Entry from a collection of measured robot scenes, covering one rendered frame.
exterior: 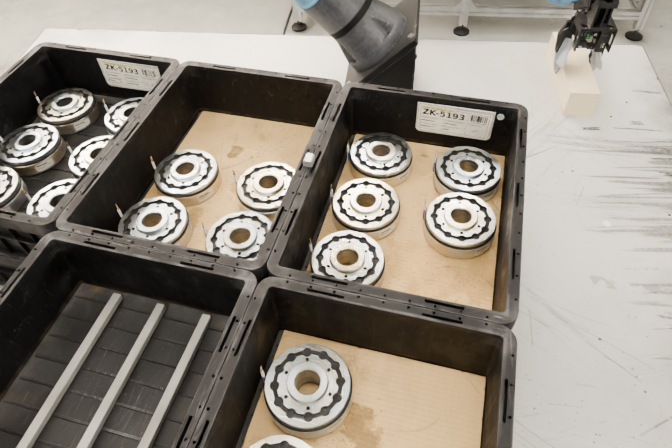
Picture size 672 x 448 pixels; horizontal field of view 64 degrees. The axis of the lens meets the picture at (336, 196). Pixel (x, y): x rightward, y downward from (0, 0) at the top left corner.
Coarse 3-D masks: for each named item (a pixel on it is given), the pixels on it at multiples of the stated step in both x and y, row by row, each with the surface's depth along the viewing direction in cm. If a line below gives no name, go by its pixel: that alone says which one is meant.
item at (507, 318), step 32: (416, 96) 87; (448, 96) 86; (320, 160) 78; (288, 224) 70; (512, 224) 68; (512, 256) 67; (352, 288) 63; (384, 288) 63; (512, 288) 62; (512, 320) 59
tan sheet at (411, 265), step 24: (408, 192) 86; (432, 192) 86; (408, 216) 83; (384, 240) 80; (408, 240) 80; (408, 264) 77; (432, 264) 77; (456, 264) 77; (480, 264) 76; (408, 288) 74; (432, 288) 74; (456, 288) 74; (480, 288) 74
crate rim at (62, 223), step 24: (240, 72) 93; (264, 72) 93; (336, 96) 88; (144, 120) 85; (120, 144) 81; (312, 144) 80; (288, 192) 73; (72, 216) 73; (120, 240) 69; (144, 240) 69; (264, 240) 68; (240, 264) 66; (264, 264) 66
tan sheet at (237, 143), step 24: (216, 120) 100; (240, 120) 100; (264, 120) 100; (192, 144) 96; (216, 144) 96; (240, 144) 95; (264, 144) 95; (288, 144) 95; (240, 168) 91; (216, 192) 88; (192, 216) 84; (216, 216) 84; (192, 240) 81
